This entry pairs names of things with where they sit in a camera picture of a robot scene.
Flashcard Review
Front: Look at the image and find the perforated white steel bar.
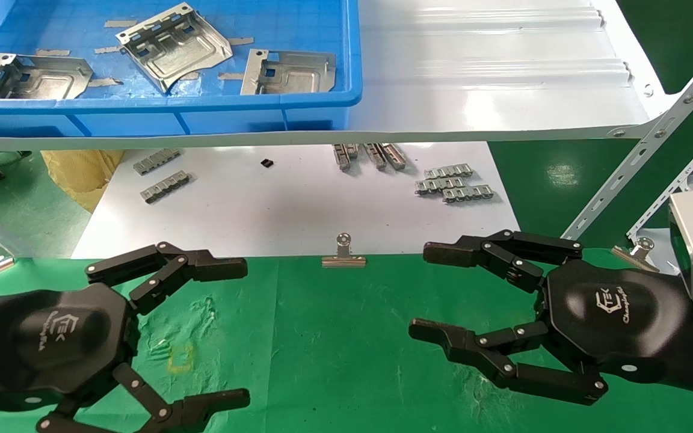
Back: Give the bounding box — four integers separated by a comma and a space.
562, 33, 693, 241
625, 117, 693, 241

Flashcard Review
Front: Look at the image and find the stamped sheet metal bracket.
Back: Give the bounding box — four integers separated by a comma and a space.
0, 53, 94, 100
115, 2, 233, 94
240, 49, 336, 96

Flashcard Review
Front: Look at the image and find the green table cloth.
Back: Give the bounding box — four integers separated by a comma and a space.
0, 253, 693, 433

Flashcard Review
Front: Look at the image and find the yellow plastic bag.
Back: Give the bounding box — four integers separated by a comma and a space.
41, 149, 125, 213

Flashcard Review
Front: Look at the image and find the white metal shelf board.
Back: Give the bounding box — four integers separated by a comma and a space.
0, 0, 669, 151

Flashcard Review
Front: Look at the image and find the blue plastic bin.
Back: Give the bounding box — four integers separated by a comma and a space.
0, 0, 363, 138

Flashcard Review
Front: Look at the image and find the grey metal chain strip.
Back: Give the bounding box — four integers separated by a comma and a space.
141, 171, 191, 204
415, 177, 465, 195
423, 164, 473, 179
442, 185, 494, 203

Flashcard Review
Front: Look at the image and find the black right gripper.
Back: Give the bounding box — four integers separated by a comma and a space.
408, 230, 693, 405

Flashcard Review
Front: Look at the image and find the black connector strip far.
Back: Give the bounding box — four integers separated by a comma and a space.
133, 149, 180, 176

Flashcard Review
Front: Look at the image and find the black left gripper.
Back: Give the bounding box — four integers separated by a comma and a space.
0, 242, 251, 433

